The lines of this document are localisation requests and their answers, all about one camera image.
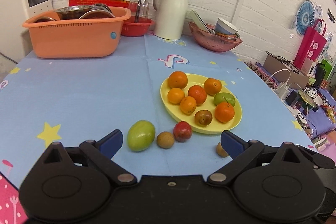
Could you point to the cardboard box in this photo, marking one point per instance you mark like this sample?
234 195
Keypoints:
274 63

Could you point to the dark purple plum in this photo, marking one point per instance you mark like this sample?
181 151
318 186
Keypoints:
203 118

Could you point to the red plastic bowl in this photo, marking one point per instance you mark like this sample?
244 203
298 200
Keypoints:
131 28

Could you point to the blue cartoon tablecloth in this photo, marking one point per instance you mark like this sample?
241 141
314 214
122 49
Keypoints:
74 100

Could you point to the white charger with cable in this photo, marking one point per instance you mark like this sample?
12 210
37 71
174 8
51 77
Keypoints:
283 88

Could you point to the stacked ceramic bowls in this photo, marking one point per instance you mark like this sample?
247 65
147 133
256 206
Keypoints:
226 29

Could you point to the pink gift bag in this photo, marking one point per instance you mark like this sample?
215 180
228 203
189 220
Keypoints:
312 44

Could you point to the brown round fruit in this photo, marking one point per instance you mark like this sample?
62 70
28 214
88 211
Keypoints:
165 140

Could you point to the large green mango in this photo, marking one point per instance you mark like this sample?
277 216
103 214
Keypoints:
140 136

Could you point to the glass bottles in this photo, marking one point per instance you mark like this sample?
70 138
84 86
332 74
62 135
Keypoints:
139 10

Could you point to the large orange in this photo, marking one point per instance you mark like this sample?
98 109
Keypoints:
177 79

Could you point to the small brown fruit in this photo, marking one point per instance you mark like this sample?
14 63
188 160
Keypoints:
220 151

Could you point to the white thermos jug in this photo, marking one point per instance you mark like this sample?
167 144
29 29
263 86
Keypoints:
170 18

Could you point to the blue paper fan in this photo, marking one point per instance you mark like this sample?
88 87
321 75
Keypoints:
306 16

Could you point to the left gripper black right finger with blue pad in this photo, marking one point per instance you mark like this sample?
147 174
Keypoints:
244 156

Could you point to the small front orange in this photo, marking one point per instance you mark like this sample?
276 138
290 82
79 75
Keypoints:
188 105

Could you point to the yellow plastic plate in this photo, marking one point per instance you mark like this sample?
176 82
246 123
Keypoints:
215 127

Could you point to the orange with stem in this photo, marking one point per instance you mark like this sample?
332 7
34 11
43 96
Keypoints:
224 112

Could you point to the orange plastic basket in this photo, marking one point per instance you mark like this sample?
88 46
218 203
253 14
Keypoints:
53 38

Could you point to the small green mango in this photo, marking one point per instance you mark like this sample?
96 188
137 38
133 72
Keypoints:
224 97

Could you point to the white appliance with screen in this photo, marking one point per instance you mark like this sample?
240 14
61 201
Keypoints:
15 39

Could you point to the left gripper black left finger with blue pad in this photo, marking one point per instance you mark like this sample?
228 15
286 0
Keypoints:
100 153

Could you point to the small orange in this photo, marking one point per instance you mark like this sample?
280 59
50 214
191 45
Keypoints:
188 105
175 95

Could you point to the red plum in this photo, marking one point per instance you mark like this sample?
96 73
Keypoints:
182 131

